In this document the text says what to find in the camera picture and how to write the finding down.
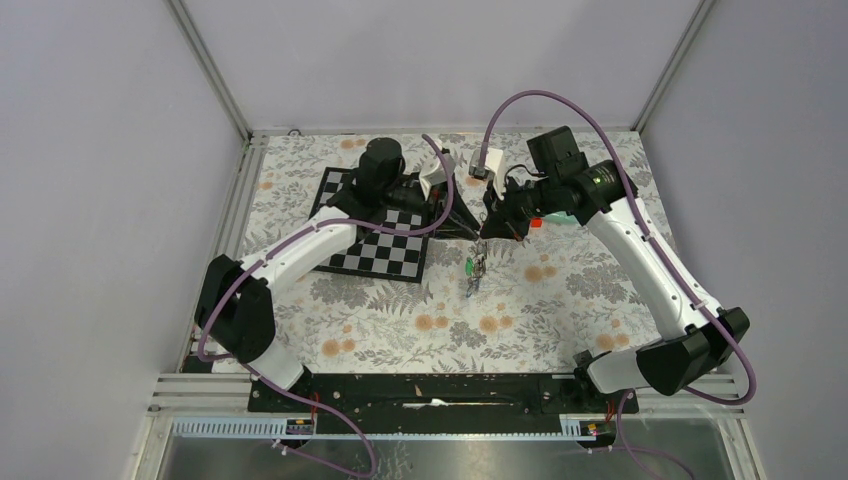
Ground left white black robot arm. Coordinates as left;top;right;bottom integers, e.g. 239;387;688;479
194;137;480;411

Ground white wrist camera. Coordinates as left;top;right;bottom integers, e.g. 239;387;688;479
468;147;507;199
419;148;456;200

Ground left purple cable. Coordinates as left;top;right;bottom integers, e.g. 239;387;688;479
195;134;457;480

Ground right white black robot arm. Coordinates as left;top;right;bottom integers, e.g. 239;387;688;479
469;126;750;412

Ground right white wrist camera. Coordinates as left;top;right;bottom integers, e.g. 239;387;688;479
468;147;507;199

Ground floral patterned table mat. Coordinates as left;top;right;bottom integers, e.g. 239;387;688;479
242;132;675;373

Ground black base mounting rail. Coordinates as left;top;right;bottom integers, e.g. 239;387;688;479
247;373;639;436

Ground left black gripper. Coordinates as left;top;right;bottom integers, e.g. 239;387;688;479
382;174;482;241

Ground purple cable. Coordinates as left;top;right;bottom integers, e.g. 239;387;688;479
479;89;758;480
195;134;457;480

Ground mint green flashlight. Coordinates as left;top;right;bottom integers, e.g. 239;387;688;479
539;211;578;225

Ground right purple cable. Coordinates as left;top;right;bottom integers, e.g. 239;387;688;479
479;89;758;480

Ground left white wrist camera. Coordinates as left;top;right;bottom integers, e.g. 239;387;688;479
419;148;456;200

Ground keyring with coloured key tags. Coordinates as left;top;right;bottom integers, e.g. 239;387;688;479
465;240;489;298

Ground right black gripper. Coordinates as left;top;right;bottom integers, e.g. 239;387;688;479
480;173;558;242

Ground black white chessboard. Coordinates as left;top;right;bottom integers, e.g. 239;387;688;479
310;167;429;284

